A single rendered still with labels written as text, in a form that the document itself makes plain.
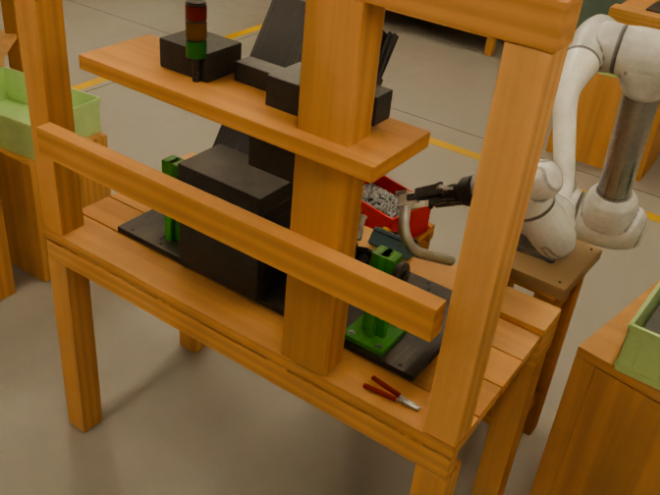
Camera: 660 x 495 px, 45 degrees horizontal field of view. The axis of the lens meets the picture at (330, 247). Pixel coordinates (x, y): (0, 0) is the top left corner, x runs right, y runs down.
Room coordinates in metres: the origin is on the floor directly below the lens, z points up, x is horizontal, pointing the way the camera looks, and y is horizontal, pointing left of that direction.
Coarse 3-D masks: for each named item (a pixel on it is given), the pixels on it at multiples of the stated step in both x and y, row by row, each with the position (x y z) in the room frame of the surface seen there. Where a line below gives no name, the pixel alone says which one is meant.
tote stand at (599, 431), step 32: (608, 352) 1.88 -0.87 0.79; (576, 384) 1.88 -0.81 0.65; (608, 384) 1.82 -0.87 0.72; (640, 384) 1.76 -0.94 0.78; (576, 416) 1.86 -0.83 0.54; (608, 416) 1.80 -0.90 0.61; (640, 416) 1.74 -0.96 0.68; (544, 448) 1.90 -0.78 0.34; (576, 448) 1.83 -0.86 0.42; (608, 448) 1.77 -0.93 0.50; (640, 448) 1.72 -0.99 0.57; (544, 480) 1.87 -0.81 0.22; (576, 480) 1.81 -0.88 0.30; (608, 480) 1.75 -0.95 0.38; (640, 480) 1.69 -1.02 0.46
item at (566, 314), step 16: (576, 288) 2.30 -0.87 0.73; (560, 304) 2.23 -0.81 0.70; (560, 320) 2.31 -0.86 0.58; (560, 336) 2.30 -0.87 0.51; (560, 352) 2.35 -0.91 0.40; (544, 368) 2.31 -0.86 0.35; (544, 384) 2.30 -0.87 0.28; (544, 400) 2.34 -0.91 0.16; (528, 416) 2.31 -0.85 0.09; (528, 432) 2.30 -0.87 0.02
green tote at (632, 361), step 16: (656, 288) 2.00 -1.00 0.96; (656, 304) 2.07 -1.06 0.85; (640, 320) 1.90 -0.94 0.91; (640, 336) 1.79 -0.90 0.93; (656, 336) 1.76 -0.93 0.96; (624, 352) 1.80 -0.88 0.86; (640, 352) 1.78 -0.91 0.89; (656, 352) 1.76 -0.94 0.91; (624, 368) 1.79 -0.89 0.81; (640, 368) 1.77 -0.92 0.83; (656, 368) 1.75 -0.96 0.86; (656, 384) 1.73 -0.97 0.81
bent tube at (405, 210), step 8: (400, 192) 1.85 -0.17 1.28; (408, 192) 1.84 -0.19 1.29; (400, 208) 1.83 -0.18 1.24; (408, 208) 1.82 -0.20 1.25; (400, 216) 1.81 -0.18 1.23; (408, 216) 1.81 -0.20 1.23; (400, 224) 1.80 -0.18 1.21; (408, 224) 1.80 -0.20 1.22; (400, 232) 1.79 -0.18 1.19; (408, 232) 1.78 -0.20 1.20; (408, 240) 1.78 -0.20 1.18; (408, 248) 1.77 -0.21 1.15; (416, 248) 1.78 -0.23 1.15; (424, 248) 1.81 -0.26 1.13; (416, 256) 1.78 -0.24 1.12; (424, 256) 1.80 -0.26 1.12; (432, 256) 1.82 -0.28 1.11; (440, 256) 1.84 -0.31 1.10; (448, 256) 1.87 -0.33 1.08; (448, 264) 1.87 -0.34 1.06
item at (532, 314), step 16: (416, 272) 2.04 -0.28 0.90; (432, 272) 2.05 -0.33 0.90; (448, 272) 2.06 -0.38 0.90; (448, 288) 1.98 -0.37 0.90; (512, 288) 2.01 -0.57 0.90; (512, 304) 1.92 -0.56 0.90; (528, 304) 1.93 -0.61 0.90; (544, 304) 1.94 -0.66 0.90; (512, 320) 1.86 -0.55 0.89; (528, 320) 1.85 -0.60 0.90; (544, 320) 1.86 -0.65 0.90; (544, 336) 1.82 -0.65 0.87; (544, 352) 1.87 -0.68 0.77
